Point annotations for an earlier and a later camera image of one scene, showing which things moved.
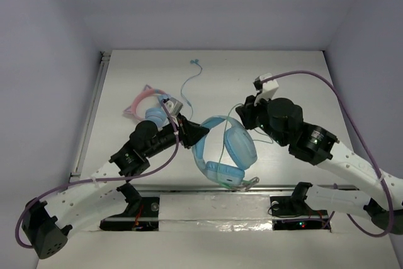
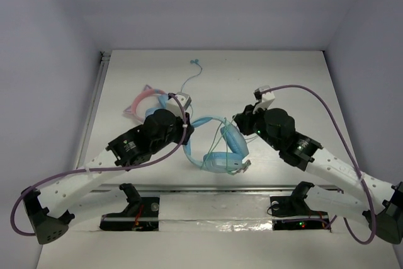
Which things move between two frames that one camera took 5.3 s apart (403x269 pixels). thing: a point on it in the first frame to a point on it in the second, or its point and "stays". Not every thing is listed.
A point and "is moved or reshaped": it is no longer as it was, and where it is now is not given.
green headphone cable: (249, 184) to (212, 150)
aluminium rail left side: (104, 59) stays
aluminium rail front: (113, 188) stays
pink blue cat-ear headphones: (156, 114) stays
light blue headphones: (241, 148) is moved or reshaped
